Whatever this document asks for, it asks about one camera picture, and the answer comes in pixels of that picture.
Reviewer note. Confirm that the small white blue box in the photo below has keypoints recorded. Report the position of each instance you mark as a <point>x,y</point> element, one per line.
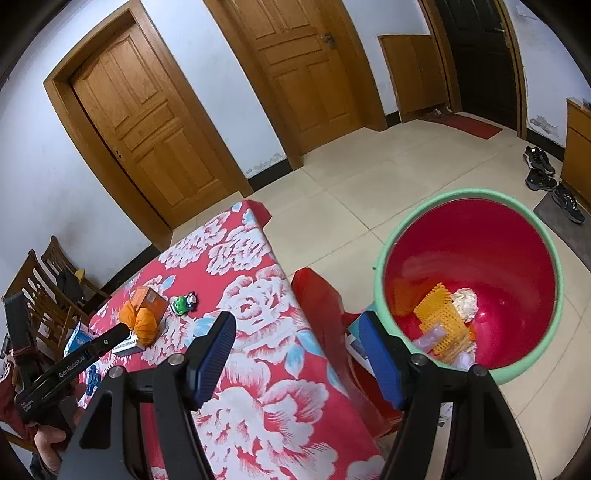
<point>127,347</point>

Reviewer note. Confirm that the wooden chair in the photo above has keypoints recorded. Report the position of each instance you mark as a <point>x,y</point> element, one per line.
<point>44,300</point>
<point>64,263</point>

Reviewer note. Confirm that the teal cardboard box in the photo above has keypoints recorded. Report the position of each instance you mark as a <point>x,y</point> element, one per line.
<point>358,339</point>

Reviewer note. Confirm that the orange cardboard box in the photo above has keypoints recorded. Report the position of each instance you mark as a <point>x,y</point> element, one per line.
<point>152,300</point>

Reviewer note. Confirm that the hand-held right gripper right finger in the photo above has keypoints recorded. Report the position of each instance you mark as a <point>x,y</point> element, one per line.
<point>378,360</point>

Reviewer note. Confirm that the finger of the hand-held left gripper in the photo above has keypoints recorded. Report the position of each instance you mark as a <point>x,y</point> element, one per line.
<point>111,339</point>

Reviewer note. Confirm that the red plastic stool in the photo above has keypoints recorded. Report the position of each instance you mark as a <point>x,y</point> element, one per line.
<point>323,314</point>

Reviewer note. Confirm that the clear plastic wrapper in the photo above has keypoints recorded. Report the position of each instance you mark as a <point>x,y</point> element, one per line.
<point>431,339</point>

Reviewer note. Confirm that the person's left hand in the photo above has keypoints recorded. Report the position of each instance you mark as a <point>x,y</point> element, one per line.
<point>48,445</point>

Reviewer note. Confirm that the dark cloth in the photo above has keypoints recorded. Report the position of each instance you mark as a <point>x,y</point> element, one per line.
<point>69,286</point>

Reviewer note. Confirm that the red floral tablecloth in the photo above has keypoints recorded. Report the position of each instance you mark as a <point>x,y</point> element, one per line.
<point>258,323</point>

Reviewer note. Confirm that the plain wooden door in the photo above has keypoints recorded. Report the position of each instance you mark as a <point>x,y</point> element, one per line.
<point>147,120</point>

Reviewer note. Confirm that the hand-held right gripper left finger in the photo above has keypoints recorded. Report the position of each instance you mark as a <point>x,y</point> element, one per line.
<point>212,360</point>

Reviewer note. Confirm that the black door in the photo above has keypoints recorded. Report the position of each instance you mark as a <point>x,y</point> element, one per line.
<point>482,60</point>

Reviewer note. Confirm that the cream paper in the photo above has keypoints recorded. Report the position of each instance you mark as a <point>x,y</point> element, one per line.
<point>465,302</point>

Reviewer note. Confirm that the wooden cabinet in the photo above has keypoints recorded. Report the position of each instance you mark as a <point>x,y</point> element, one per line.
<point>578,152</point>

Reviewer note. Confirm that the red bucket with green rim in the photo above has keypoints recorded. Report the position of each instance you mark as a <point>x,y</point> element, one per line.
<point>485,249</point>

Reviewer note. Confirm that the yellow perforated foam sheet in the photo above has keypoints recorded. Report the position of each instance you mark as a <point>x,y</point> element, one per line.
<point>443,314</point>

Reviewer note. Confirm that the red doormat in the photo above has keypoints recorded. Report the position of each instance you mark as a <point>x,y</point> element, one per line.
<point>464,125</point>

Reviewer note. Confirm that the grey floor mat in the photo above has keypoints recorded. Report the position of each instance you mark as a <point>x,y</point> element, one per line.
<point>568,240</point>

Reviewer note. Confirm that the blue white carton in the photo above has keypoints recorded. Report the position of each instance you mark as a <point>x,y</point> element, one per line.
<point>78,339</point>

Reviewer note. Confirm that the small blue object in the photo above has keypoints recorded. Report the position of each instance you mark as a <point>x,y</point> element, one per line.
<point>92,379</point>

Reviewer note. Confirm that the orange cloth bundle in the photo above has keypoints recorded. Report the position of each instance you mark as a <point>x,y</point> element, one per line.
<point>141,321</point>

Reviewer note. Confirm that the small green toy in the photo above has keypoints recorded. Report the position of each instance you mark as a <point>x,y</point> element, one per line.
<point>183,304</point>

